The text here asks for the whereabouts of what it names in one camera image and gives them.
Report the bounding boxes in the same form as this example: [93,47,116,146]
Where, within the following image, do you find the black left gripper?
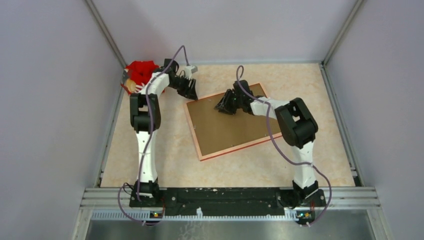
[167,74,197,101]

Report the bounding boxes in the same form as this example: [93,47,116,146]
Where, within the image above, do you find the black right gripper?
[214,89,243,116]

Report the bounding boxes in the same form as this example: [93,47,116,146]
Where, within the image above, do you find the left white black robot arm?
[129,58,198,207]

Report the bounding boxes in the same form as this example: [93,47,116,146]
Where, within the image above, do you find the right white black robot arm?
[214,80,328,209]

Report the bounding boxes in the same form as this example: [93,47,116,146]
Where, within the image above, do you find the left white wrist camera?
[181,65,198,79]

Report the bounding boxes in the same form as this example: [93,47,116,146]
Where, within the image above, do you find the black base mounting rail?
[129,187,327,217]

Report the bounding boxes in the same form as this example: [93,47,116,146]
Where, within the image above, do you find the white slotted cable duct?
[91,207,299,222]

